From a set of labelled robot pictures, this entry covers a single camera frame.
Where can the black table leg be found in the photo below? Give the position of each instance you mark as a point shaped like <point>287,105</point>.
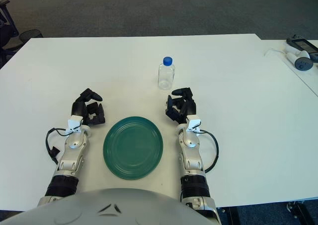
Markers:
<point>231,216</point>

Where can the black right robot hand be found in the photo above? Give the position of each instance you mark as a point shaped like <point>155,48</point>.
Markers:
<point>190,105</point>

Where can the dark handheld screen device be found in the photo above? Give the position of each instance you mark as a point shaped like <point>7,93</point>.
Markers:
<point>304,45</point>

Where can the white grey handheld controller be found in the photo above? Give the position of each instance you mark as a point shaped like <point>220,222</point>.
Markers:
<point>301,63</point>

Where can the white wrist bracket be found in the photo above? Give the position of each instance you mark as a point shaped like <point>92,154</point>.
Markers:
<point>193,122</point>
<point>74,122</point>

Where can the silver robot torso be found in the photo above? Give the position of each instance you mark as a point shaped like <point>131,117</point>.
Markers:
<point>111,210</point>

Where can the black office chair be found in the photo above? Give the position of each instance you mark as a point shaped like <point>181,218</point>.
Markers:
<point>5,36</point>

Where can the clear bottle blue cap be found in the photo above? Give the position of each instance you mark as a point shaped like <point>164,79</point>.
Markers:
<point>165,76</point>

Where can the black table base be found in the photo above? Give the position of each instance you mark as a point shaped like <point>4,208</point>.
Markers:
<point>300,210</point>

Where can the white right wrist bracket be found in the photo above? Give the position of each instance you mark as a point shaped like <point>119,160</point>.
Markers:
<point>193,122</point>

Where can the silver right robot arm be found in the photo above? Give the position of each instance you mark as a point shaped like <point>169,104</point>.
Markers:
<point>190,145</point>

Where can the green ridged plate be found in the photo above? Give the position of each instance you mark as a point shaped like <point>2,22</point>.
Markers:
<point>133,148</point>

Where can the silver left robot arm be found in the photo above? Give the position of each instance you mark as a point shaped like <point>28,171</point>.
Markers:
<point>72,145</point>

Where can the black mesh wastebasket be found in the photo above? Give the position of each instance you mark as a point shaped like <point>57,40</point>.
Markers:
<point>31,35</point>

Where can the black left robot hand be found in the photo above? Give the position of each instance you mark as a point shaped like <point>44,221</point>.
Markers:
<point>78,108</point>

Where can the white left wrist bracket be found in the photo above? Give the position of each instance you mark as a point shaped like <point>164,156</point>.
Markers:
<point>74,122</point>

